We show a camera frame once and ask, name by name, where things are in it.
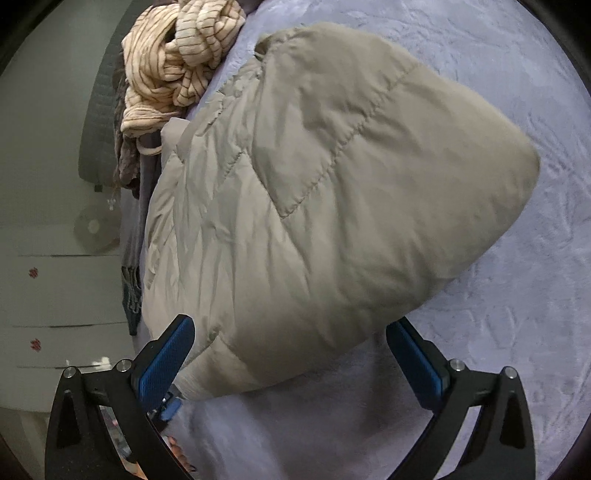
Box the grey quilted headboard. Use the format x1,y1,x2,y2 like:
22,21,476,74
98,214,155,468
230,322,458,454
78,1,152,187

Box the brown fuzzy garment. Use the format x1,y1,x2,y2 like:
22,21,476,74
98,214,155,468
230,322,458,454
112,51,140,200

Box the cream striped knit garment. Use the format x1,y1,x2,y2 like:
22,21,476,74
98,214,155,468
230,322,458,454
120,0,246,138

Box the person's left hand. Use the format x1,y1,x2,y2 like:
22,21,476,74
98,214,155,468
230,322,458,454
166,436,195,473

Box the beige quilted down coat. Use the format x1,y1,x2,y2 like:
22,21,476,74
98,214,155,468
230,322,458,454
142,23,540,400

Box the dark green garment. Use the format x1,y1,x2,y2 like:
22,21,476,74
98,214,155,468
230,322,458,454
121,266,142,336

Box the white wardrobe with drawers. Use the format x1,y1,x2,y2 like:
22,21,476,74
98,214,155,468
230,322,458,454
1,225,134,412

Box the white round fan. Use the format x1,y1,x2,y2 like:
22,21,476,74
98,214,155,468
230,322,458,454
73,204,121,254

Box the lavender plush bed blanket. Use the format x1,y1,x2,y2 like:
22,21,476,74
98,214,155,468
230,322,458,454
170,1,590,479

